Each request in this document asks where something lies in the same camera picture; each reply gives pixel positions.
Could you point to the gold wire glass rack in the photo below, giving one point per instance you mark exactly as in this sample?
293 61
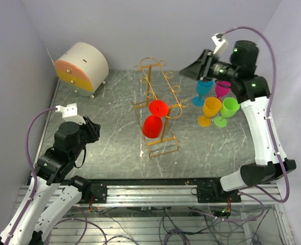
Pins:
166 142

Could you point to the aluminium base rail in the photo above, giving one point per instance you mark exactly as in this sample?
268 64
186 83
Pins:
189 192

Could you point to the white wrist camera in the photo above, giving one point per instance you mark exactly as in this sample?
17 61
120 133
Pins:
220 42
70 113

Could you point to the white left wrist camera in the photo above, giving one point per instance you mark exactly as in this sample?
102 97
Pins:
70 113

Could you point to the round white drawer cabinet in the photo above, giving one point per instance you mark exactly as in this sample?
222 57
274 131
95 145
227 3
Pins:
83 67

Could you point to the orange wine glass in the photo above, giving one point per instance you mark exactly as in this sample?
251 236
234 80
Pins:
211 107

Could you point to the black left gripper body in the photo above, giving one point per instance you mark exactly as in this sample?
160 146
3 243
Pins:
88 131

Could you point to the red wine glass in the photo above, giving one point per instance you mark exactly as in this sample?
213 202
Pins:
153 124

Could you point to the pink wine glass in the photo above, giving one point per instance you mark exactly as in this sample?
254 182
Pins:
222 88

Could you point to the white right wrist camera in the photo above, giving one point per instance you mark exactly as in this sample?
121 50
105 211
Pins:
220 42

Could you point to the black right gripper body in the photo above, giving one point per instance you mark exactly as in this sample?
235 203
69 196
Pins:
213 64

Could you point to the blue wine glass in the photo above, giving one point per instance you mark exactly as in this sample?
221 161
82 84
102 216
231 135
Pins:
202 89

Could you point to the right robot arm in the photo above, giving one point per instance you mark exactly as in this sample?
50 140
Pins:
253 95

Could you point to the green wine glass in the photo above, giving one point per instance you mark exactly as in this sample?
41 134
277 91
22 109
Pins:
229 108

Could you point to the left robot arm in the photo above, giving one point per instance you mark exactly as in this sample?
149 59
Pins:
34 220

